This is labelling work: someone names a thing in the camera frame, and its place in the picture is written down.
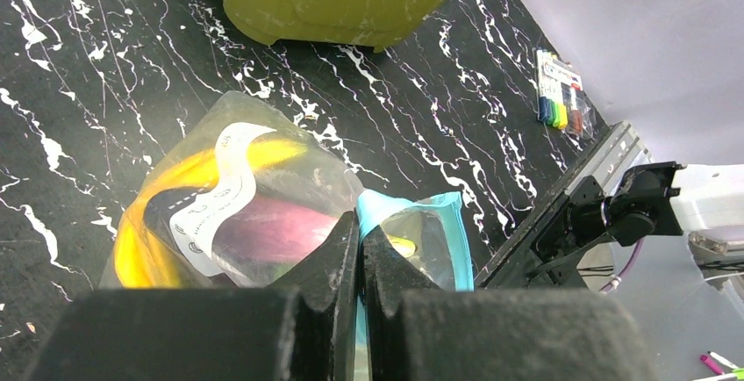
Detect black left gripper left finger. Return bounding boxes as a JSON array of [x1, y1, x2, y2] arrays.
[[25, 212, 359, 380]]

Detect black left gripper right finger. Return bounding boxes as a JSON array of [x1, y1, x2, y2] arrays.
[[361, 228, 656, 380]]

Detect purple eggplant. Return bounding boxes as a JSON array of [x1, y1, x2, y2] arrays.
[[144, 186, 338, 277]]

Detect clear zip bag blue zipper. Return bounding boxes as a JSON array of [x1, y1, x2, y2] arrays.
[[122, 91, 473, 380]]

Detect yellow banana bunch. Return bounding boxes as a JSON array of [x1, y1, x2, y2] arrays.
[[101, 148, 332, 288]]

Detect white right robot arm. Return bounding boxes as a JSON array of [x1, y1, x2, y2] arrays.
[[530, 162, 743, 276]]

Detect clear marker pack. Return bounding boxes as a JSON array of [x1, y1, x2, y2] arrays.
[[534, 48, 595, 139]]

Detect loose markers on desk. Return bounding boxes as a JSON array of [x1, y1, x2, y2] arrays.
[[693, 350, 743, 381]]

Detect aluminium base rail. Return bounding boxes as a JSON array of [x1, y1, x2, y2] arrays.
[[474, 121, 650, 289]]

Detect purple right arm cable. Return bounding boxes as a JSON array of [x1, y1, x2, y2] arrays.
[[598, 238, 647, 295]]

